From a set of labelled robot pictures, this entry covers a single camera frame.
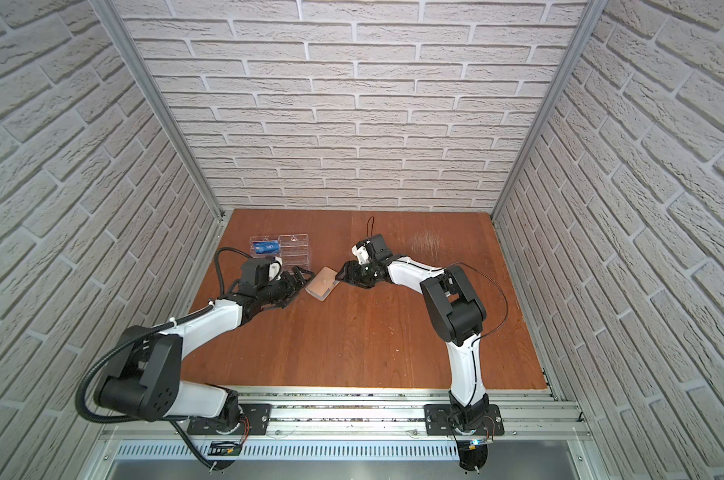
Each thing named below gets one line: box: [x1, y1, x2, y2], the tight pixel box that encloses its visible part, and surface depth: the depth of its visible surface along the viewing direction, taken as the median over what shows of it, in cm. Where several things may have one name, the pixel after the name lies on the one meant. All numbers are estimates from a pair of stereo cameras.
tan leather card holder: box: [305, 266, 340, 302], surface depth 98 cm
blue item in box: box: [254, 240, 279, 254], surface depth 102 cm
